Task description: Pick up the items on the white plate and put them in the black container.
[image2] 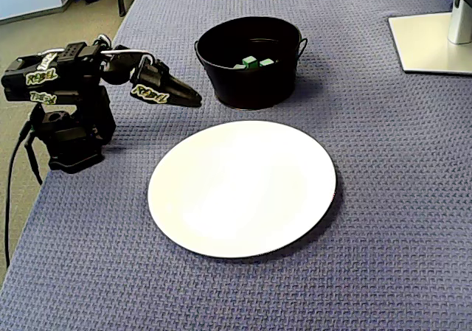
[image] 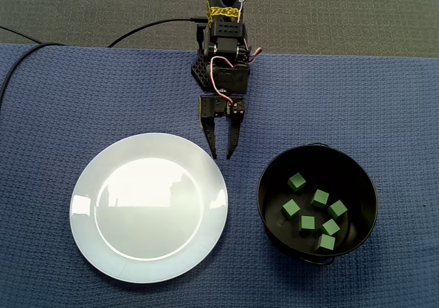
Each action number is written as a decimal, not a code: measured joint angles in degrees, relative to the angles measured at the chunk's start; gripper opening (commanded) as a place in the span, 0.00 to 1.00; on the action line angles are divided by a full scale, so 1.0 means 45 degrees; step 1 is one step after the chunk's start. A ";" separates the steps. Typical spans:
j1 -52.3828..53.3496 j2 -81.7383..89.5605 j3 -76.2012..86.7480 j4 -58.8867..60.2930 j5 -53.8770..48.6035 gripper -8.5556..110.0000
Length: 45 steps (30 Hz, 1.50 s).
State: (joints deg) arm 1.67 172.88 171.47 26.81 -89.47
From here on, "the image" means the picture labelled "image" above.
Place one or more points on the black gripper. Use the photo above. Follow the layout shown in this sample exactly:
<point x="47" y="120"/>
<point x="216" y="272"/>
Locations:
<point x="217" y="108"/>

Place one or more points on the green cube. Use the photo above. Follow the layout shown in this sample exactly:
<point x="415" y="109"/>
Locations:
<point x="337" y="209"/>
<point x="291" y="208"/>
<point x="307" y="223"/>
<point x="326" y="243"/>
<point x="320" y="198"/>
<point x="296" y="181"/>
<point x="330" y="227"/>

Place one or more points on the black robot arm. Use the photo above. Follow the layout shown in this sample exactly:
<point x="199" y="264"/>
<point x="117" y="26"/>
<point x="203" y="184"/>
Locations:
<point x="224" y="30"/>

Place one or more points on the white round plate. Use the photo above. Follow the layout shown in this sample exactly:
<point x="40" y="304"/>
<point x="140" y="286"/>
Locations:
<point x="154" y="219"/>

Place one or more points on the black metal bucket container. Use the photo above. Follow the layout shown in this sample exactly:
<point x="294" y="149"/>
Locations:
<point x="360" y="191"/>

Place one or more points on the blue waffle cloth mat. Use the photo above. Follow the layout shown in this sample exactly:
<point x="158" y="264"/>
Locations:
<point x="308" y="109"/>

